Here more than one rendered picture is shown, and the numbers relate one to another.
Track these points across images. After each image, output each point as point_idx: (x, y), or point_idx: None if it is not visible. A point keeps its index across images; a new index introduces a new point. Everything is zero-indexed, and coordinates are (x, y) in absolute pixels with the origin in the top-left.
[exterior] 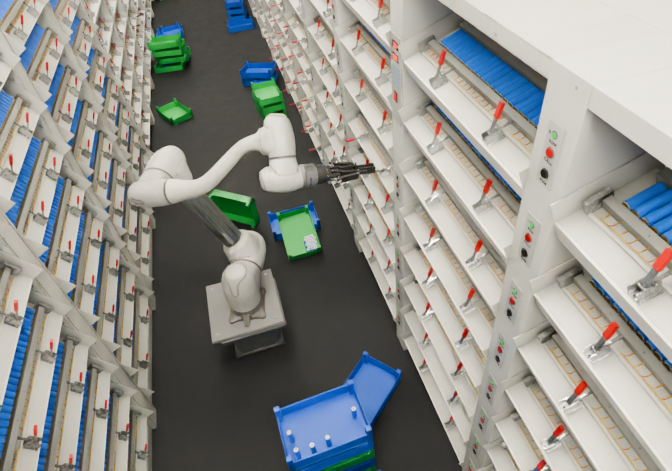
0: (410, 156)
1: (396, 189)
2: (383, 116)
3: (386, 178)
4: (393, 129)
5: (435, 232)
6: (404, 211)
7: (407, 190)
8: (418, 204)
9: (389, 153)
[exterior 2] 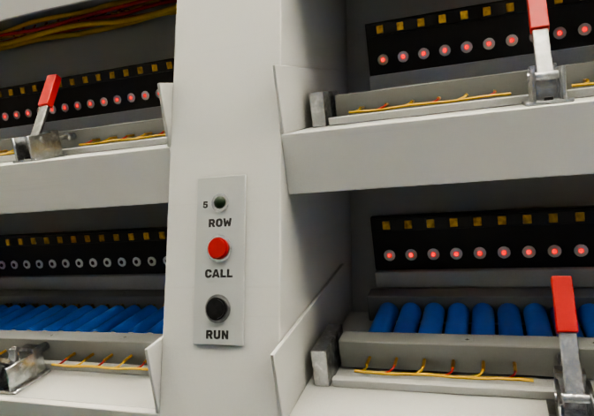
0: (293, 64)
1: (201, 292)
2: (45, 93)
3: (38, 388)
4: None
5: (492, 382)
6: (285, 375)
7: (288, 241)
8: (310, 344)
9: (125, 161)
